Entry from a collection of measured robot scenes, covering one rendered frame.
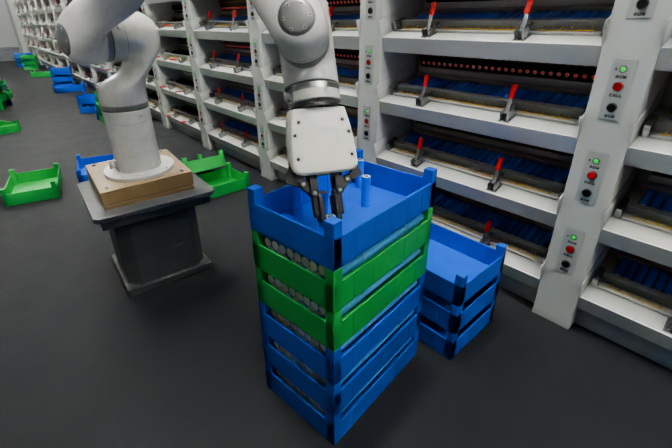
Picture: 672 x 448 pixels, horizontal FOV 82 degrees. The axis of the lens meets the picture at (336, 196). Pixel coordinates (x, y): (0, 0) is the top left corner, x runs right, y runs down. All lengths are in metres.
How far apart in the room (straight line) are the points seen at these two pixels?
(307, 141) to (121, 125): 0.72
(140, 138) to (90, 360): 0.57
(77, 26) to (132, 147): 0.31
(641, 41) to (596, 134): 0.19
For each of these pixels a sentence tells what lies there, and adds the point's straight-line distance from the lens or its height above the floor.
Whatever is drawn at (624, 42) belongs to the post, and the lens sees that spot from 1.00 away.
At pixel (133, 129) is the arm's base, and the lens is 1.19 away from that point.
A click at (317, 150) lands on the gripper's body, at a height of 0.57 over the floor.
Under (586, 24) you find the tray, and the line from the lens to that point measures 1.09.
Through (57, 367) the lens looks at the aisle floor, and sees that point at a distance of 1.18.
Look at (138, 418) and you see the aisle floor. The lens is 0.99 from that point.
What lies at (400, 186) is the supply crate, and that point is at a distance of 0.82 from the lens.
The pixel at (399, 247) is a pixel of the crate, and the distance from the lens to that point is 0.72.
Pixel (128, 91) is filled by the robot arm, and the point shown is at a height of 0.57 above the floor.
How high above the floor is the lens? 0.74
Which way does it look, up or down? 24 degrees down
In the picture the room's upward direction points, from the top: straight up
